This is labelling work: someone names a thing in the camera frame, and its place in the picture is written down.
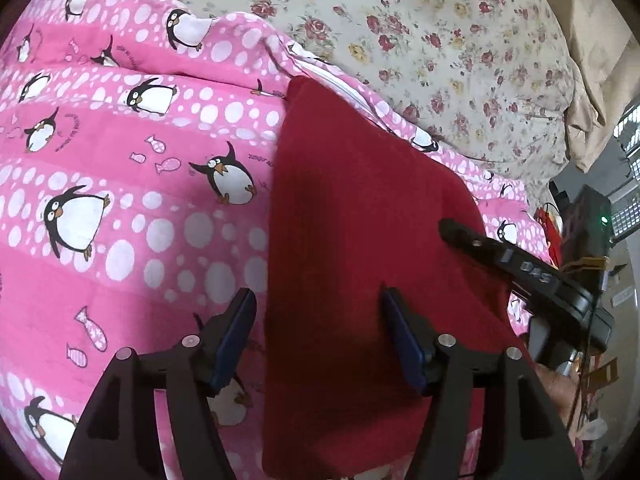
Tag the metal window grille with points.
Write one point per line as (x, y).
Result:
(629, 170)

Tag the person's right hand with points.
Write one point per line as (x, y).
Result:
(552, 392)

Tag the dark red garment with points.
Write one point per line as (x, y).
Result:
(350, 210)

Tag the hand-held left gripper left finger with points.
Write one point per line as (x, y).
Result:
(232, 340)

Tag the pink penguin print blanket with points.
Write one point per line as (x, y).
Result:
(125, 210)

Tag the beige cloth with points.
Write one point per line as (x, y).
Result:
(600, 85)

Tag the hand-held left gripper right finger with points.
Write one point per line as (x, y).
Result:
(407, 345)

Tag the floral bedsheet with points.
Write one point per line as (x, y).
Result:
(425, 50)

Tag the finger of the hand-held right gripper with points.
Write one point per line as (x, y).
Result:
(492, 252)

